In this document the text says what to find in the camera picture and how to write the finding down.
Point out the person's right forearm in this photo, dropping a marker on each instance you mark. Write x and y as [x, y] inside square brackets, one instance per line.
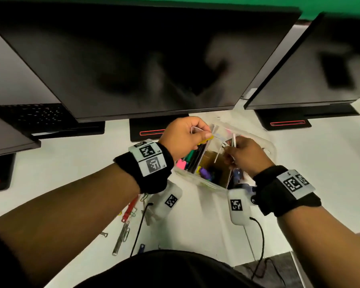
[327, 248]

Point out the black computer monitor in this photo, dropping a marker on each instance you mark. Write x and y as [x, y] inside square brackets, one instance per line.
[6, 137]
[123, 62]
[312, 71]

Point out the person's right hand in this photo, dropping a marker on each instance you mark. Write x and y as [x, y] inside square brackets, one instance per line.
[249, 158]

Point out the yellow stamp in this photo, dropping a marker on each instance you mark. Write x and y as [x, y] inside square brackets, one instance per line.
[199, 170]

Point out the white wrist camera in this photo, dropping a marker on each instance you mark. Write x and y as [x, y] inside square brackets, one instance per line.
[238, 206]
[166, 202]

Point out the clear plastic storage box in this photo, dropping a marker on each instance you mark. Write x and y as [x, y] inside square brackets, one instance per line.
[186, 176]

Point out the black marker wristband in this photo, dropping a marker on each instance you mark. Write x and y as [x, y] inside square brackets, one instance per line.
[285, 191]
[144, 170]

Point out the bundle of pens and markers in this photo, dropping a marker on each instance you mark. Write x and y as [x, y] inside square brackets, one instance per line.
[192, 158]

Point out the person's black clothing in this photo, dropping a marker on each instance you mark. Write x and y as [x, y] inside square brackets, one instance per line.
[168, 271]

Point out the white desk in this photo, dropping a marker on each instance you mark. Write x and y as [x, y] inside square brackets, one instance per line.
[63, 164]

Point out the yellow plastic fastener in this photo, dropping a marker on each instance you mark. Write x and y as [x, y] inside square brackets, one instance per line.
[207, 139]

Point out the purple stamp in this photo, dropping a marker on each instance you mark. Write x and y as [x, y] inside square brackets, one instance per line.
[206, 173]

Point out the person's left hand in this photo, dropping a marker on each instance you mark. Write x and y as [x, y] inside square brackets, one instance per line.
[183, 137]

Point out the white plastic clip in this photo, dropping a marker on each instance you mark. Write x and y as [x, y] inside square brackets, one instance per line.
[225, 148]

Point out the black keyboard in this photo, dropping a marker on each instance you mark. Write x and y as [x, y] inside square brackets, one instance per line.
[33, 116]
[78, 130]

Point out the green backdrop cloth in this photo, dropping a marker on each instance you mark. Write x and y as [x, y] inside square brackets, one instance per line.
[318, 5]

